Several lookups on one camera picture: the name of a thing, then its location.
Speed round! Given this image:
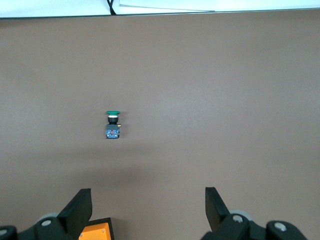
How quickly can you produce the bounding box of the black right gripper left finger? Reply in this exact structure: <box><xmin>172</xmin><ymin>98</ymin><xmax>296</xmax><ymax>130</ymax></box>
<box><xmin>17</xmin><ymin>188</ymin><xmax>94</xmax><ymax>240</ymax></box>

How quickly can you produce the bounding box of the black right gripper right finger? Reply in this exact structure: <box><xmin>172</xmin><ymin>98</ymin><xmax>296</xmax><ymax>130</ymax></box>
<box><xmin>201</xmin><ymin>186</ymin><xmax>267</xmax><ymax>240</ymax></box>

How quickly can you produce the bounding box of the brown table mat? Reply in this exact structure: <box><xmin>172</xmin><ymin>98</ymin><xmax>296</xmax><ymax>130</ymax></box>
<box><xmin>0</xmin><ymin>9</ymin><xmax>320</xmax><ymax>240</ymax></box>

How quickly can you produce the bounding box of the white paper sheet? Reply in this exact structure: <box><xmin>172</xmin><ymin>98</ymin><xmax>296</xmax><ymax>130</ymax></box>
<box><xmin>118</xmin><ymin>0</ymin><xmax>216</xmax><ymax>13</ymax></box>

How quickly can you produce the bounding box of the green push button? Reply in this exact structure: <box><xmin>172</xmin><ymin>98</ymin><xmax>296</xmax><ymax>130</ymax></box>
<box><xmin>104</xmin><ymin>110</ymin><xmax>123</xmax><ymax>140</ymax></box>

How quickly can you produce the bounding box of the orange button box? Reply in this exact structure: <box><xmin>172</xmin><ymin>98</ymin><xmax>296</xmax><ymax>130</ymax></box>
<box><xmin>78</xmin><ymin>217</ymin><xmax>116</xmax><ymax>240</ymax></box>

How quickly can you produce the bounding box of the black cable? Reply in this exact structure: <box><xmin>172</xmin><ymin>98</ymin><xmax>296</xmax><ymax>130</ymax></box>
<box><xmin>106</xmin><ymin>0</ymin><xmax>118</xmax><ymax>16</ymax></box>

